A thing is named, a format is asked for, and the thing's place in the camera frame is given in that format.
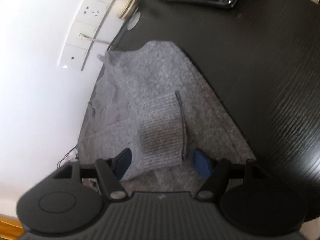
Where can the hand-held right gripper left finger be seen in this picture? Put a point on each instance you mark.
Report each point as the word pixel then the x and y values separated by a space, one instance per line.
pixel 123 162

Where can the cream tape roll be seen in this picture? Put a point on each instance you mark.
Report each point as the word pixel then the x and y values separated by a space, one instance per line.
pixel 126 6

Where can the grey knit sweater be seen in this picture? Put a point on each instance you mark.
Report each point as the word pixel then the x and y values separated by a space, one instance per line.
pixel 155 85

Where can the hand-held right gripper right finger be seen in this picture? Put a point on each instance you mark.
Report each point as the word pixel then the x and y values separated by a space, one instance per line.
pixel 202 163

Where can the white wall socket panel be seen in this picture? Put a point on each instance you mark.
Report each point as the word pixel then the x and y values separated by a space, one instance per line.
pixel 75 55

